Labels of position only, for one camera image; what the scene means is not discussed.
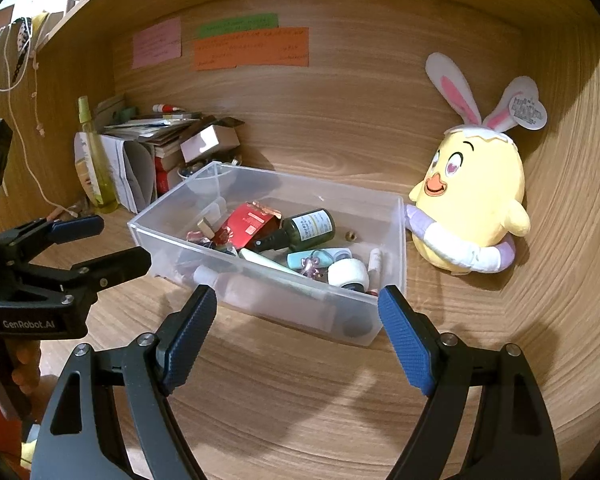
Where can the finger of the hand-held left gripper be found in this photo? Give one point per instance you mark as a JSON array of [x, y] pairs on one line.
[[77, 227], [120, 265]]

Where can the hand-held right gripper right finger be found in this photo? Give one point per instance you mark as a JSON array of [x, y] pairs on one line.
[[410, 340]]

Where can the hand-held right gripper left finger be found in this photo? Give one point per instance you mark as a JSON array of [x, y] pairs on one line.
[[190, 340]]

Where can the small pink white tube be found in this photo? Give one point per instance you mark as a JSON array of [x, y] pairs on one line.
[[375, 262]]

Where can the white tape roll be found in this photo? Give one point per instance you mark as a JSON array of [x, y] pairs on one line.
[[347, 272]]

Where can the small brass nut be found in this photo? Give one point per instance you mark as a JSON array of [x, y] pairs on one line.
[[352, 235]]

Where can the pink flower hair clip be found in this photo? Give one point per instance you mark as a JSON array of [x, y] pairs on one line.
[[312, 266]]

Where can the red foil packet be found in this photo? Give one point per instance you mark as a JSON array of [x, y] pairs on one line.
[[247, 225]]

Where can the teal bottle with white cap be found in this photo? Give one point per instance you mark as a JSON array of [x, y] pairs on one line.
[[305, 259]]

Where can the green bottle with black pump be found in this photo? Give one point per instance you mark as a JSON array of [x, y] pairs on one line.
[[307, 227]]

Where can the clear plastic bin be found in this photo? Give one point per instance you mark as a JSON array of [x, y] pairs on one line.
[[305, 195]]

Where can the person's left hand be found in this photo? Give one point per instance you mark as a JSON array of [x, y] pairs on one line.
[[27, 370]]

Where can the beige sunscreen tube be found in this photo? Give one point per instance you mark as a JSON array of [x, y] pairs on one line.
[[85, 180]]

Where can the yellow-green spray bottle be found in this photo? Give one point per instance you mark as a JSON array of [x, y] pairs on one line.
[[97, 170]]

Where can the folded white papers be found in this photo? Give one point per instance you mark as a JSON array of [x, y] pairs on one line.
[[135, 175]]

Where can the red box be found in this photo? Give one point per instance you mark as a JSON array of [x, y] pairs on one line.
[[165, 180]]

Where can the stack of books and papers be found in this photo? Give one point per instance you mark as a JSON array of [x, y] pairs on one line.
[[145, 132]]

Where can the bowl of glass beads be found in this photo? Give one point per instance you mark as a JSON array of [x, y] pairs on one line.
[[190, 170]]

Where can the small white cardboard box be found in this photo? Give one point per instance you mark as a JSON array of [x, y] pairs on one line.
[[207, 145]]

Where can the red white marker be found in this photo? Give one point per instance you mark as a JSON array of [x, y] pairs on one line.
[[167, 108]]

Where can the yellow chick plush toy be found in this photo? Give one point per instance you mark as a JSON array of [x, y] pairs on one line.
[[475, 195]]

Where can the pink paper note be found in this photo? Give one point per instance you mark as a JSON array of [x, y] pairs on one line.
[[157, 42]]

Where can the orange paper note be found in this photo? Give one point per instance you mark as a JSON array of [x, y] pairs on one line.
[[250, 50]]

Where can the green paper note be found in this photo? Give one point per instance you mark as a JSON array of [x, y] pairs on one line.
[[237, 25]]

